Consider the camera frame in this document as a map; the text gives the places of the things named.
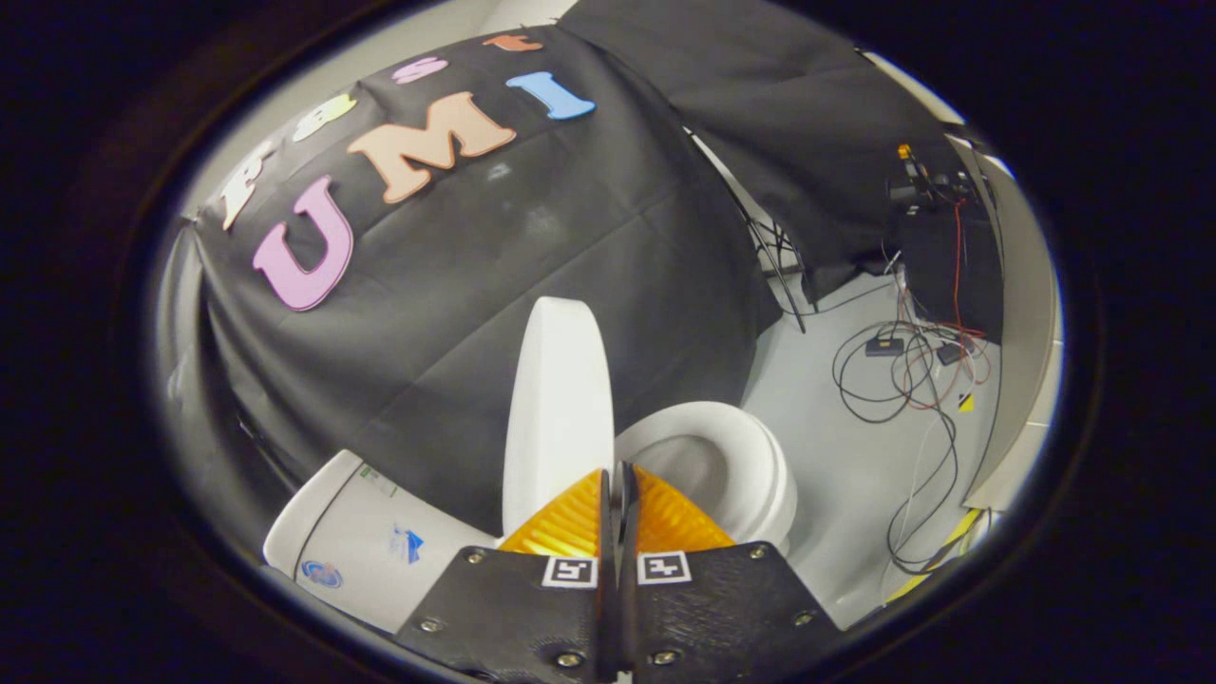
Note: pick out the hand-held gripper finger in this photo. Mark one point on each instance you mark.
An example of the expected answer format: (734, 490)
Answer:
(605, 532)
(627, 532)

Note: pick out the white toilet lid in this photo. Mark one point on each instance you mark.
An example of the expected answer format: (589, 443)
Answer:
(556, 399)

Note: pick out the white ceramic toilet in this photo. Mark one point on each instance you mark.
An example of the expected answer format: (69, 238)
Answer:
(361, 532)

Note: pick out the black light stand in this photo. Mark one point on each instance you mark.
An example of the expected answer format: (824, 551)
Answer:
(774, 271)

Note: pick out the black backdrop cloth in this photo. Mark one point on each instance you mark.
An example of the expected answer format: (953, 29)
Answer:
(788, 114)
(532, 237)
(204, 418)

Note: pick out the small black box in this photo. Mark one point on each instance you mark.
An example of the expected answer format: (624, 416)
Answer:
(950, 353)
(883, 347)

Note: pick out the black draped stand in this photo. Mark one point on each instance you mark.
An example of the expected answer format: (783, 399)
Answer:
(950, 275)

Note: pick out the white partition panel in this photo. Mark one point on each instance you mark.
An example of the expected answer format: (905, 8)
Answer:
(1031, 361)

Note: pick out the black and orange gripper device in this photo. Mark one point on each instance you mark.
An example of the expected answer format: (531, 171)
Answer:
(917, 185)

